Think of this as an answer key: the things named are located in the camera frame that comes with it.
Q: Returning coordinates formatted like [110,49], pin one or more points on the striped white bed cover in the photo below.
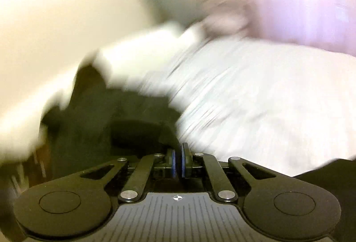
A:
[250,92]

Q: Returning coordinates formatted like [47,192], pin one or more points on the dark cloth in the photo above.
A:
[325,172]

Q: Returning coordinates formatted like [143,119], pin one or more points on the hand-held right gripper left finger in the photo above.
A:
[173,162]

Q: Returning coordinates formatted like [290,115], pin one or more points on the black garment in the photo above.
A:
[91,119]

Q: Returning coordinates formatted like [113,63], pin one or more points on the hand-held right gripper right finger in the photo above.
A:
[184,160]

